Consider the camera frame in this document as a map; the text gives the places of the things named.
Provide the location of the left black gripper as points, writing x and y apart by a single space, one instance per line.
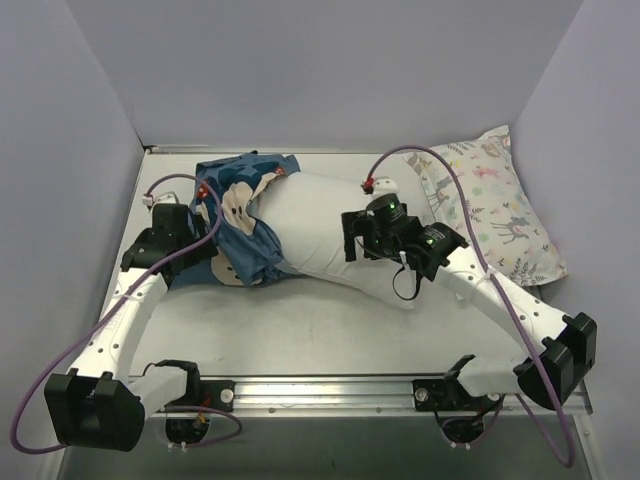
187 232

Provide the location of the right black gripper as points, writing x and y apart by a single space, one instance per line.
351 235

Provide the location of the blue letter print pillowcase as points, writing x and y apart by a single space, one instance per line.
248 251

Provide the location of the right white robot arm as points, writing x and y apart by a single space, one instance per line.
559 350

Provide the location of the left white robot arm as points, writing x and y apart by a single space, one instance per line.
109 352

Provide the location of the white floral deer pillow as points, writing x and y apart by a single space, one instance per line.
478 189

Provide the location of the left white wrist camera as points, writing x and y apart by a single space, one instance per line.
150 199

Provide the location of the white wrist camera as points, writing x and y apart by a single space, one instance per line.
150 199
379 186

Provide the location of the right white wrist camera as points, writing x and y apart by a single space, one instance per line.
379 186

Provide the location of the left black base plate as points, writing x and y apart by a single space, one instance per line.
216 394

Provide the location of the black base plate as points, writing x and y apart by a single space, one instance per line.
440 395
216 394

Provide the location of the aluminium front rail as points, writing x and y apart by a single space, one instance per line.
320 397

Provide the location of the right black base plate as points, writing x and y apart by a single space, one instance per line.
440 395

